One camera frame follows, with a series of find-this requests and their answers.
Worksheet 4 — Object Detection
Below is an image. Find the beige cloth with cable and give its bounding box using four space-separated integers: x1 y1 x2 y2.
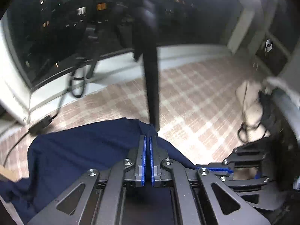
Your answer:
235 80 270 141

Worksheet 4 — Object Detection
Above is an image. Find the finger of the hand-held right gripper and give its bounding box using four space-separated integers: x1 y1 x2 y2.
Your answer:
196 143 270 173
220 173 284 212

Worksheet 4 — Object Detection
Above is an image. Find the black power cable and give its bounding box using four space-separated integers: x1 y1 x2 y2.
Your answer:
5 54 94 164

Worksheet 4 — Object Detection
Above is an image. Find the plaid woven mat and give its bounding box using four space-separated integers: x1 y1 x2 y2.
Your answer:
0 56 270 179

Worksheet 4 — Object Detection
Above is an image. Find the navy blue t-shirt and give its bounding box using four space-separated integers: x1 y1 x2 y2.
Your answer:
0 118 197 225

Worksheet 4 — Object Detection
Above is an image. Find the black tripod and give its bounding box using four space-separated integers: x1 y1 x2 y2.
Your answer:
85 0 162 132

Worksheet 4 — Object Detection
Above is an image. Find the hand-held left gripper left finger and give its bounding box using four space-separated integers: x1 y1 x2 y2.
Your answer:
27 135 148 225

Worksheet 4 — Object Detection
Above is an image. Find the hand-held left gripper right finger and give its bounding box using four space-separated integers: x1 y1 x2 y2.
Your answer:
149 135 270 225

